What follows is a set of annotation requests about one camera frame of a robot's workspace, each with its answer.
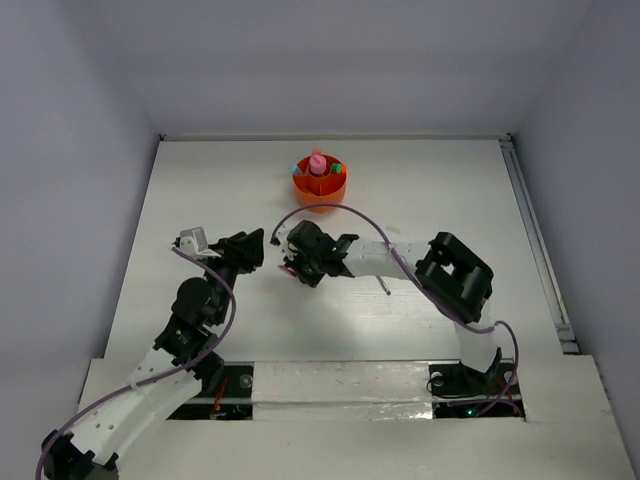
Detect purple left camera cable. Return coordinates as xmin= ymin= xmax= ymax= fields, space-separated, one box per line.
xmin=33 ymin=247 xmax=236 ymax=480

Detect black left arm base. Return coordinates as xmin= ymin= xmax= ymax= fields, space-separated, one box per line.
xmin=168 ymin=353 xmax=254 ymax=421

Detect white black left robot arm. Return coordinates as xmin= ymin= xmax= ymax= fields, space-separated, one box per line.
xmin=35 ymin=227 xmax=264 ymax=479

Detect pink capped sticker bottle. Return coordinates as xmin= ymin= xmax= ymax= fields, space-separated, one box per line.
xmin=308 ymin=154 xmax=327 ymax=177

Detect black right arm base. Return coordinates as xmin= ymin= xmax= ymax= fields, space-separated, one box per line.
xmin=426 ymin=349 xmax=526 ymax=420

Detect red gel pen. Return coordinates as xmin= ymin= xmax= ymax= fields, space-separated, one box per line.
xmin=278 ymin=265 xmax=296 ymax=276

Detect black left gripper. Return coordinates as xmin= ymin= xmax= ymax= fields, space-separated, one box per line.
xmin=198 ymin=228 xmax=262 ymax=324

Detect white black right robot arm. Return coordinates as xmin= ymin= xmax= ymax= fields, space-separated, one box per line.
xmin=271 ymin=220 xmax=499 ymax=392

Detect blue ballpoint pen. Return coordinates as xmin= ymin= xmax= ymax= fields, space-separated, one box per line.
xmin=376 ymin=277 xmax=391 ymax=296

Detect orange round divided organizer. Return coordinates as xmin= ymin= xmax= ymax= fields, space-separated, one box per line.
xmin=291 ymin=151 xmax=348 ymax=213

